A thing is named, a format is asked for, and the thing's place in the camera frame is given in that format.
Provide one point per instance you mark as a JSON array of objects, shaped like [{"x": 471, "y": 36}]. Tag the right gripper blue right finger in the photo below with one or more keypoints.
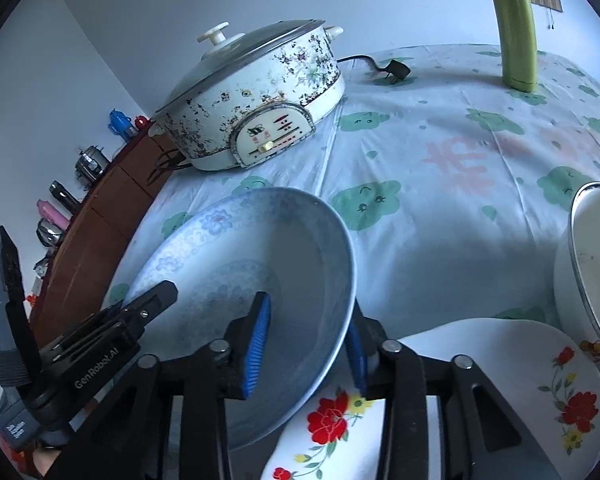
[{"x": 481, "y": 436}]

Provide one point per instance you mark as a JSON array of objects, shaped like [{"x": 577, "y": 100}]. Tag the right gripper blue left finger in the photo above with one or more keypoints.
[{"x": 127, "y": 435}]

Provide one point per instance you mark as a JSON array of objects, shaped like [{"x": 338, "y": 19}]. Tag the blue patterned deep plate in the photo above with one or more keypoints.
[{"x": 282, "y": 241}]

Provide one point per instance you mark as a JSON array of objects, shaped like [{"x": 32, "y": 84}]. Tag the white enamel bowl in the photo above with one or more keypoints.
[{"x": 577, "y": 272}]

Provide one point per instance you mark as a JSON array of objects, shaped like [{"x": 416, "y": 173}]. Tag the brown wooden sideboard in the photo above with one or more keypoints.
[{"x": 79, "y": 276}]

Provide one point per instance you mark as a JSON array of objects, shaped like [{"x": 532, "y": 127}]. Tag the steel kettle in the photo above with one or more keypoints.
[{"x": 49, "y": 234}]

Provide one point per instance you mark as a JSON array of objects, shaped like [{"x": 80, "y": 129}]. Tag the pink thermos flask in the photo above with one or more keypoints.
[{"x": 52, "y": 214}]

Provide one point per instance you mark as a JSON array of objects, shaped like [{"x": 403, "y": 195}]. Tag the black thermos flask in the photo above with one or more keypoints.
[{"x": 64, "y": 197}]

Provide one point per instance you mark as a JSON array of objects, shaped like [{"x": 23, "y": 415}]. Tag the floral white tablecloth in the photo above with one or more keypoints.
[{"x": 455, "y": 190}]

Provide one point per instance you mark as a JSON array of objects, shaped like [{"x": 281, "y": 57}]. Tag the steel rice cooker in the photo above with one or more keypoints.
[{"x": 91, "y": 164}]

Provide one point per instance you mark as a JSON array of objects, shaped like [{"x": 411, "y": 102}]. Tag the blue water bottle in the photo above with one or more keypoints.
[{"x": 121, "y": 125}]

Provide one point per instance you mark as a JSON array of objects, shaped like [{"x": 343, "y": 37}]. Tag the small red object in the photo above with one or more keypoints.
[{"x": 141, "y": 122}]

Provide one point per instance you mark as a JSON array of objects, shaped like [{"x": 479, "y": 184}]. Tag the floral electric cooking pot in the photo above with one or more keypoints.
[{"x": 253, "y": 95}]

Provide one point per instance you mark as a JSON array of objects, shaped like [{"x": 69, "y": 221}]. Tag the green thermos bottle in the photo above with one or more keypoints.
[{"x": 518, "y": 43}]

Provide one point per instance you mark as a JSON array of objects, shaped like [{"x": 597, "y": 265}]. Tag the black power cord plug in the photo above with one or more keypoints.
[{"x": 394, "y": 70}]

